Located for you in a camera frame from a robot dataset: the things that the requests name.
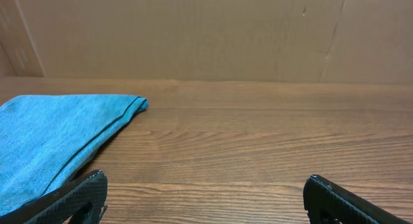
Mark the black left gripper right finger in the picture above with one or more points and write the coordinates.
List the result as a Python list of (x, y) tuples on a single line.
[(328, 203)]

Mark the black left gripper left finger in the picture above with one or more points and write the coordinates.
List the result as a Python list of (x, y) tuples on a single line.
[(79, 201)]

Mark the folded blue denim garment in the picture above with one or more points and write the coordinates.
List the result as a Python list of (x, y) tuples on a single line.
[(45, 140)]

